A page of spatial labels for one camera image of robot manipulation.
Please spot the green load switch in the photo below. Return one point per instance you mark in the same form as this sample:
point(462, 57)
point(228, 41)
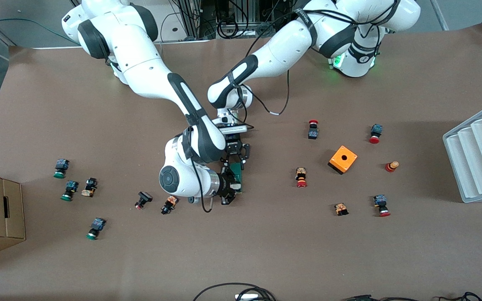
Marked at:
point(237, 173)

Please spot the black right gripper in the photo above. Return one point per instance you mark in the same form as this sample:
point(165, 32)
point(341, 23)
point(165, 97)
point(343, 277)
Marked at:
point(225, 185)

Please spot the aluminium frame profile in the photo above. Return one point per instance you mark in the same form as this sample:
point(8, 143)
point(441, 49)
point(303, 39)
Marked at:
point(438, 14)

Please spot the green mushroom pushbutton blue block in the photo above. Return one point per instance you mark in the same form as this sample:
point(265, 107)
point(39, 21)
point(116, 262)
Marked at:
point(96, 228)
point(70, 190)
point(61, 168)

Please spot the orange button enclosure box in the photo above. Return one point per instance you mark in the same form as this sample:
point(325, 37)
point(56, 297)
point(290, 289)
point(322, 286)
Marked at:
point(343, 159)

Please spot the wide red mushroom emergency button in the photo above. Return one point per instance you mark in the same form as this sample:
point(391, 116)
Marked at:
point(381, 205)

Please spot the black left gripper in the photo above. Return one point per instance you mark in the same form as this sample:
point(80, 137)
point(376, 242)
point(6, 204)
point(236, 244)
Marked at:
point(234, 147)

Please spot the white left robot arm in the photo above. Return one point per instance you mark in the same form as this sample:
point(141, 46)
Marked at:
point(283, 46)

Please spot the red pushbutton dark block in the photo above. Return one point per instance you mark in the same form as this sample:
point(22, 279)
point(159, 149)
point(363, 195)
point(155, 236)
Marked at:
point(313, 130)

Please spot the red button orange block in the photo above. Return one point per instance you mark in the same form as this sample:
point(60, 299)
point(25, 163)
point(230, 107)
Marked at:
point(301, 177)

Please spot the orange black contact block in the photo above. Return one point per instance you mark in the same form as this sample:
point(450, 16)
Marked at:
point(341, 209)

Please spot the red dome pushbutton blue block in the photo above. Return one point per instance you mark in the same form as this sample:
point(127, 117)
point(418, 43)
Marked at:
point(375, 133)

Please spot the white power strip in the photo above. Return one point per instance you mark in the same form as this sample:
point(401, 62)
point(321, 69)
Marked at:
point(247, 297)

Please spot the grey slotted tray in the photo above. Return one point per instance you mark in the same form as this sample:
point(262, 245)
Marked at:
point(479, 150)

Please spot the black selector switch orange block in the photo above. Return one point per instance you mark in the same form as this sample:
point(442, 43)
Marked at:
point(169, 204)

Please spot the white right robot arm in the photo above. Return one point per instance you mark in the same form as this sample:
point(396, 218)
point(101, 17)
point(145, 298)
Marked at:
point(140, 71)

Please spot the brown paper table cover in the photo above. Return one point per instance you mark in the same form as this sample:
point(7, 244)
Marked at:
point(241, 251)

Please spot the black rectangular pushbutton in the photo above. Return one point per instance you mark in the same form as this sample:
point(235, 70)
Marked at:
point(143, 200)

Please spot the red orange button head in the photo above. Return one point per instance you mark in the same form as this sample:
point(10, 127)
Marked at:
point(391, 166)

